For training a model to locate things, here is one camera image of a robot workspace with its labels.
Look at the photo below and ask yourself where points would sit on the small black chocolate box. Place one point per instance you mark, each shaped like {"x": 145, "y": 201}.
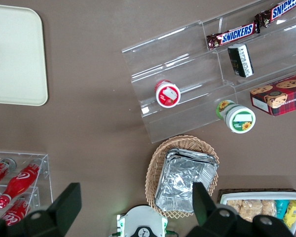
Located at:
{"x": 240, "y": 60}

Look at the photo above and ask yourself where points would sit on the green sunflower yogurt cup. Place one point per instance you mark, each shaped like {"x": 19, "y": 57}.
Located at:
{"x": 239, "y": 119}

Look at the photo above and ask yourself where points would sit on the yellow snack packet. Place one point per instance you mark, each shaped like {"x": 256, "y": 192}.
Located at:
{"x": 293, "y": 213}

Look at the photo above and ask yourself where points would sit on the teal snack packet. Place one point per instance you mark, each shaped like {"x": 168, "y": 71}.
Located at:
{"x": 281, "y": 208}

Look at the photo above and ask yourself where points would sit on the clear rice cracker packet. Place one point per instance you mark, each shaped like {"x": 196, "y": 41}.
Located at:
{"x": 234, "y": 206}
{"x": 269, "y": 208}
{"x": 251, "y": 209}

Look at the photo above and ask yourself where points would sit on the stack of foil trays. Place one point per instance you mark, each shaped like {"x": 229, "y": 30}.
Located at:
{"x": 180, "y": 177}

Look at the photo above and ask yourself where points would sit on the clear acrylic bottle rack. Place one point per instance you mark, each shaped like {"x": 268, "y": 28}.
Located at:
{"x": 45, "y": 172}

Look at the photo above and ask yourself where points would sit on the Snickers chocolate bar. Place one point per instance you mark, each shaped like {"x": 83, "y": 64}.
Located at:
{"x": 283, "y": 10}
{"x": 236, "y": 34}

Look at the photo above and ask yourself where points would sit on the red strawberry yogurt cup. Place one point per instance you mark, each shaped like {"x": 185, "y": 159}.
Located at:
{"x": 167, "y": 95}

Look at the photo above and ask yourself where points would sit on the dark woven tray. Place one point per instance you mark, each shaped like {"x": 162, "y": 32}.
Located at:
{"x": 256, "y": 190}

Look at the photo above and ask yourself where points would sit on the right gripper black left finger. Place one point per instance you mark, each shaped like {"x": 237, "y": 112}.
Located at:
{"x": 61, "y": 207}

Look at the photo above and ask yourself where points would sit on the red tartan cookie box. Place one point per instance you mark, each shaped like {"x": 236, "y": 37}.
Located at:
{"x": 286, "y": 96}

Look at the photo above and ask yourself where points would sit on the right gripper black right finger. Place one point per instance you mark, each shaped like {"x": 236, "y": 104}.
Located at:
{"x": 212, "y": 219}

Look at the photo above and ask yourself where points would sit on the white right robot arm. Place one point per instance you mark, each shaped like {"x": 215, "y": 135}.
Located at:
{"x": 143, "y": 222}

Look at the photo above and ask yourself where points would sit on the light wicker basket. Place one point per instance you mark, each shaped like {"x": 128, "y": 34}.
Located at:
{"x": 160, "y": 153}

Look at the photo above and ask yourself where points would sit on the white snack tray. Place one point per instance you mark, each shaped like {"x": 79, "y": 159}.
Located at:
{"x": 261, "y": 195}

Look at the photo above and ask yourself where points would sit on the cream plastic serving tray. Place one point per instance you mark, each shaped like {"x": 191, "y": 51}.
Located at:
{"x": 14, "y": 61}

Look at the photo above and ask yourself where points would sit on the clear acrylic stepped stand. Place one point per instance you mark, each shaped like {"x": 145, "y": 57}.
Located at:
{"x": 167, "y": 56}

